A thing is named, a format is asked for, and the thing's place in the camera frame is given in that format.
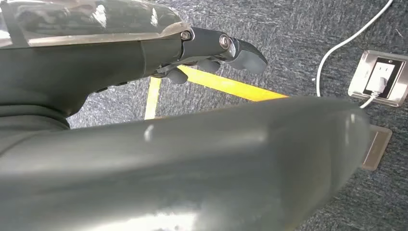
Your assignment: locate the steel floor socket box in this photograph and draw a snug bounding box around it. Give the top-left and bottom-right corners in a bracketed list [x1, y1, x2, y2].
[347, 50, 408, 107]

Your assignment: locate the ribbed grey left arm sleeve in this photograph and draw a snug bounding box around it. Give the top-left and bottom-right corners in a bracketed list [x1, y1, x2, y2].
[0, 104, 71, 154]

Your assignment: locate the long yellow floor tape stripe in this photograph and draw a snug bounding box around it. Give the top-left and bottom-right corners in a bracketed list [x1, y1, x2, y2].
[177, 65, 290, 103]

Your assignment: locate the white power plug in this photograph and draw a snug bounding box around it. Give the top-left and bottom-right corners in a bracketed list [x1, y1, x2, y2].
[365, 62, 396, 96]

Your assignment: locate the brass floor cover plate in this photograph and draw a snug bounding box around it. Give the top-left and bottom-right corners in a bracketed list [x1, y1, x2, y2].
[361, 124, 393, 172]

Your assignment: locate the white power cable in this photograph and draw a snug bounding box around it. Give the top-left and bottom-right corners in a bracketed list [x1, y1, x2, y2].
[315, 0, 395, 109]

